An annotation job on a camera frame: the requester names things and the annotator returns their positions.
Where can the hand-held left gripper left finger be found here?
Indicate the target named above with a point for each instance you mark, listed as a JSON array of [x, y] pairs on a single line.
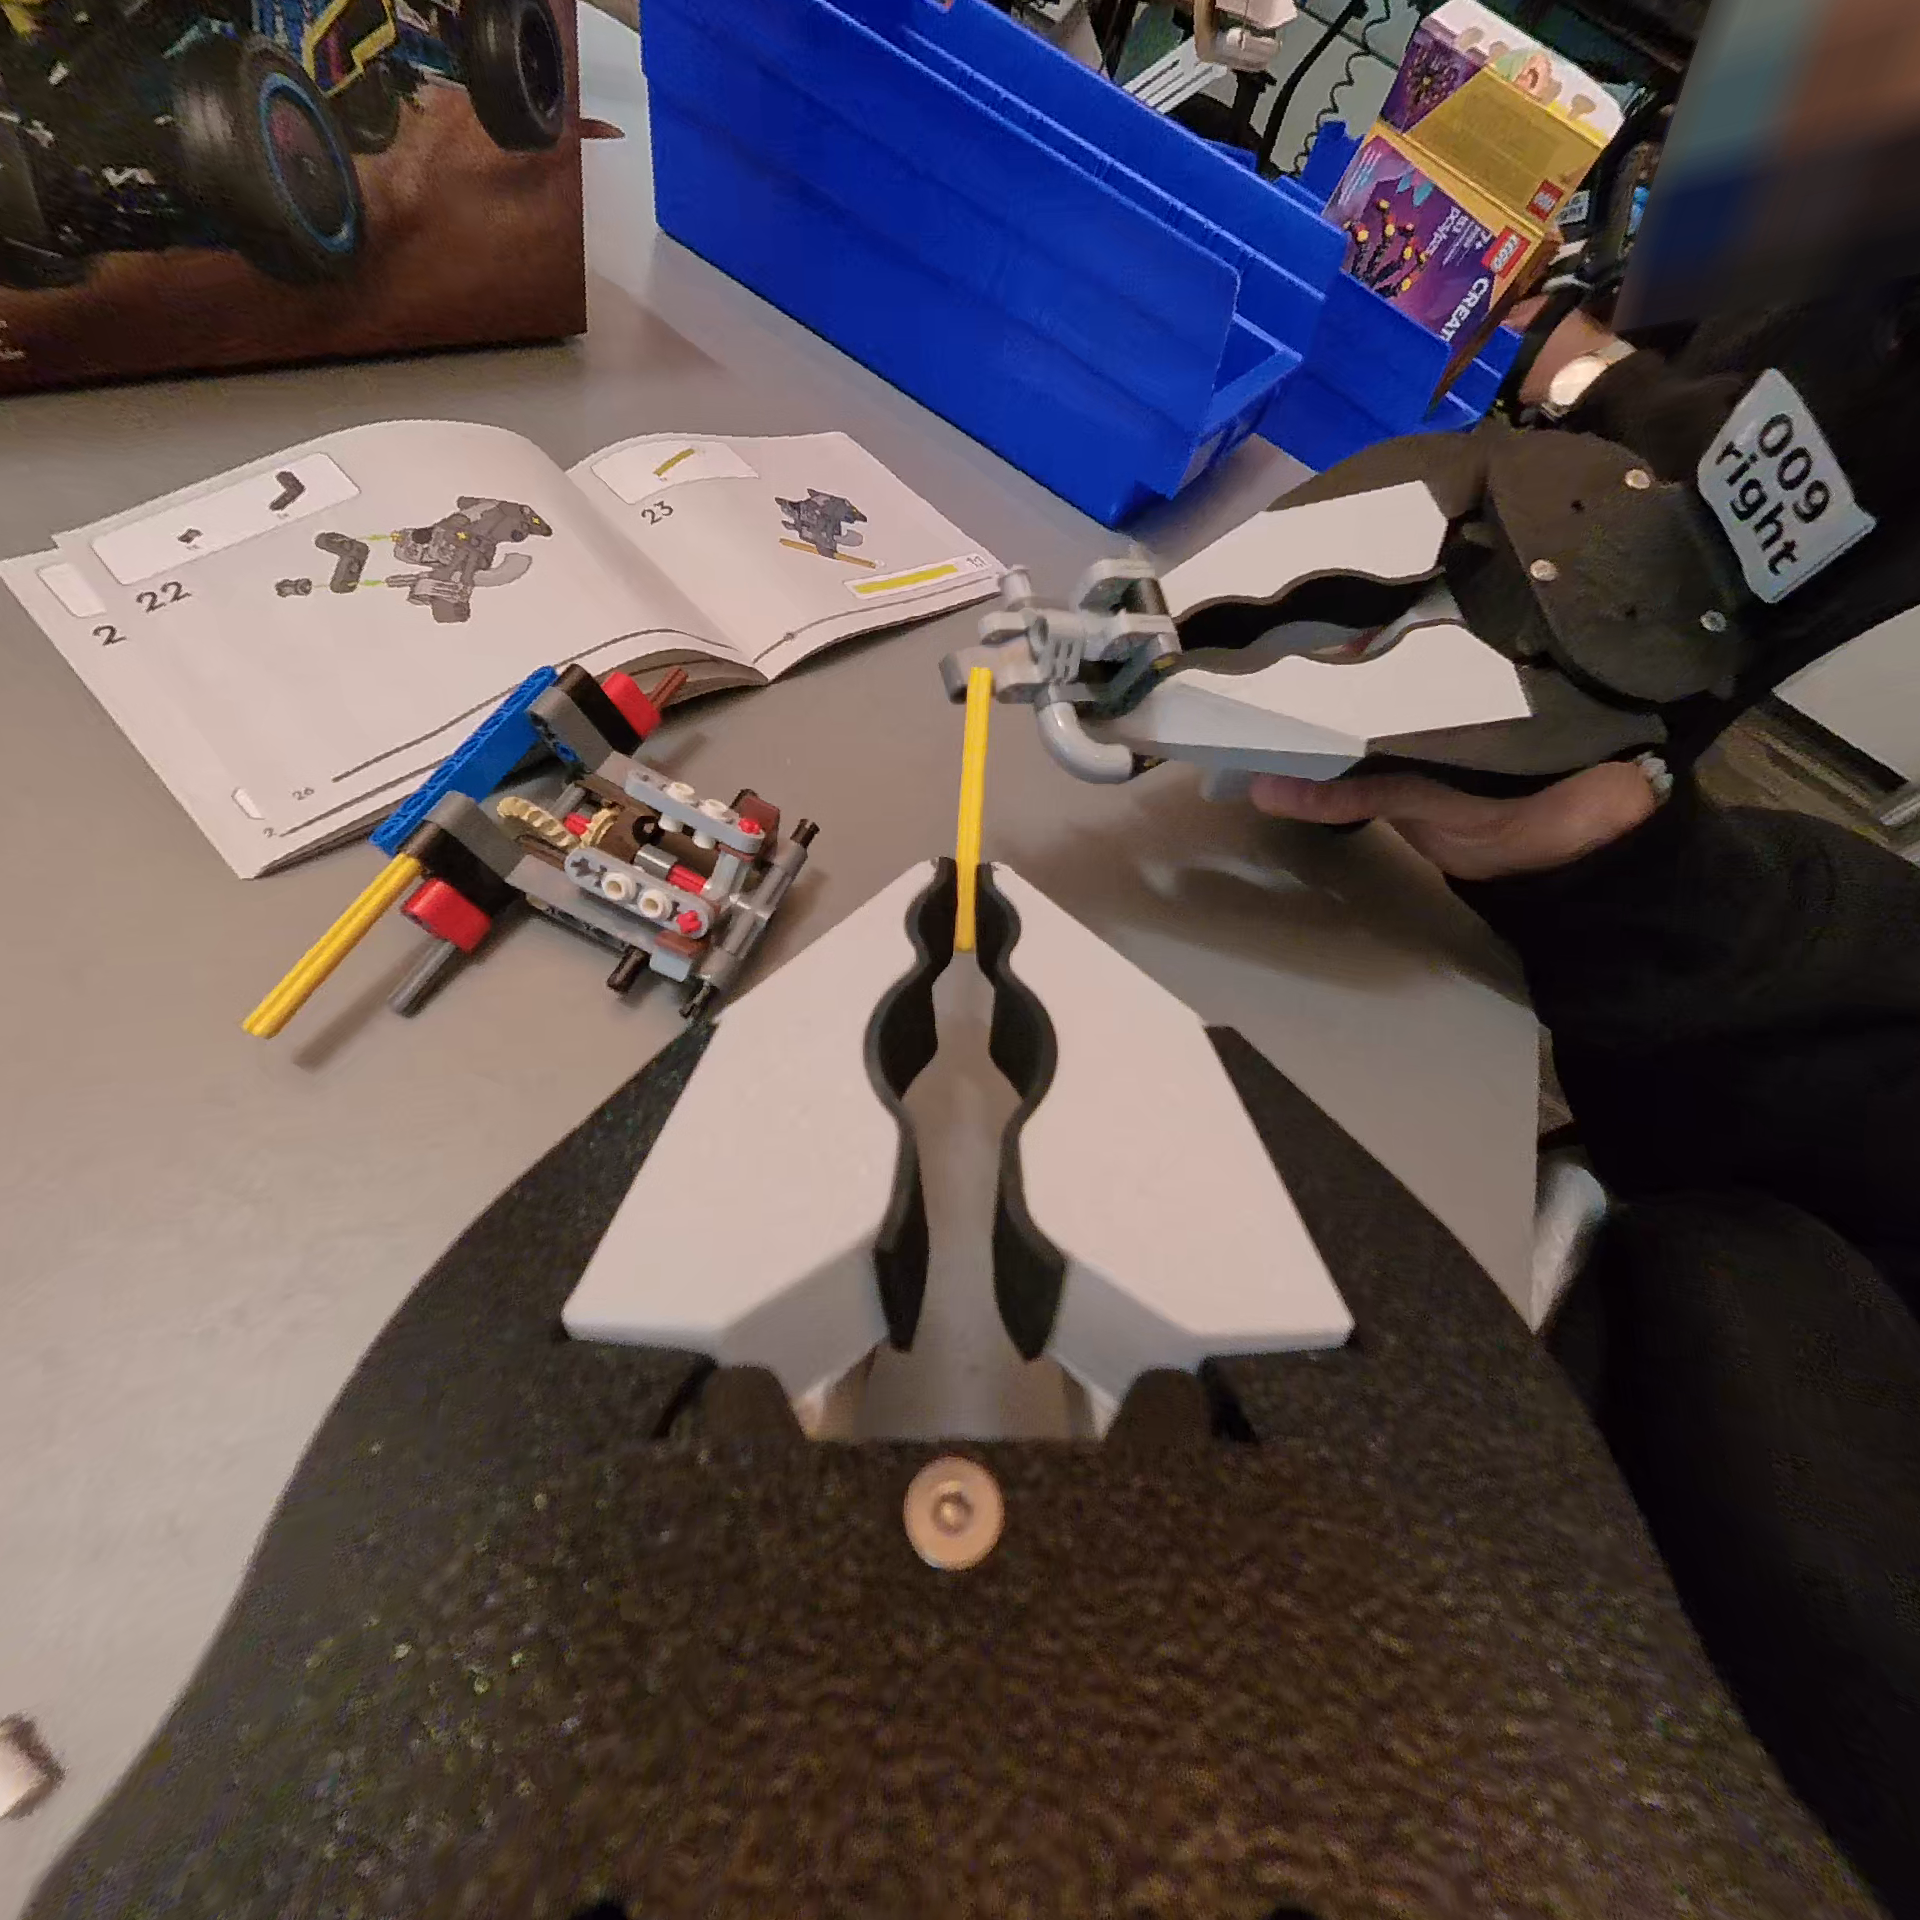
[[750, 1201]]

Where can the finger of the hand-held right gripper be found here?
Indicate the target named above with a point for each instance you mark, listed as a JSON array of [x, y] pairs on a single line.
[[1350, 705], [1320, 547]]

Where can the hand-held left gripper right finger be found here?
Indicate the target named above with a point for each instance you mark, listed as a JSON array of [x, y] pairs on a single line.
[[1185, 1201]]

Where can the grey lego suspension assembly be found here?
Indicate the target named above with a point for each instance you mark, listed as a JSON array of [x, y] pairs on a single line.
[[1073, 639]]

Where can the yellow lego axle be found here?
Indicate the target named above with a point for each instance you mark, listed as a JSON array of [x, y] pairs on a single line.
[[975, 811]]

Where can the instruction booklet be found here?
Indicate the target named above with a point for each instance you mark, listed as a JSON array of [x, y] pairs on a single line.
[[629, 599]]

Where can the person's right forearm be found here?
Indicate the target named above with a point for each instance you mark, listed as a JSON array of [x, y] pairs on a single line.
[[1723, 974]]

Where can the purple lego box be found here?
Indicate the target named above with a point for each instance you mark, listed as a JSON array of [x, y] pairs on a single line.
[[1424, 255]]

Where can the lego chassis assembly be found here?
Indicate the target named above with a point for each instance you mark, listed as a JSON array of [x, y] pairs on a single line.
[[661, 869]]

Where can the yellow lego box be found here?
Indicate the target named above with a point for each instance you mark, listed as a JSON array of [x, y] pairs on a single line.
[[1515, 143]]

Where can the lilac lego box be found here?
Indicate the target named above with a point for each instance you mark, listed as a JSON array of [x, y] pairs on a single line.
[[1434, 67]]

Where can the lego set box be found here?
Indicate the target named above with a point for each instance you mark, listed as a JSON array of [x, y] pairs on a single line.
[[301, 149]]

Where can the person's right hand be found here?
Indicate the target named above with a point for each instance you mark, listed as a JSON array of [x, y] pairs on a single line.
[[1470, 825]]

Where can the blue storage bin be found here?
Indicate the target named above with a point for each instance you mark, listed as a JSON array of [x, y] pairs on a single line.
[[1350, 376]]

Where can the blue bin with dividers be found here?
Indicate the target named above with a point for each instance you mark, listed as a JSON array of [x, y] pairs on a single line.
[[931, 224]]

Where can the poster board on white stand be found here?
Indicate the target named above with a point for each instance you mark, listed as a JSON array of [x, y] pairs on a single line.
[[1200, 54]]

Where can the person's legs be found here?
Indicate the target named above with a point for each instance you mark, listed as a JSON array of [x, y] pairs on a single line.
[[1770, 1501]]

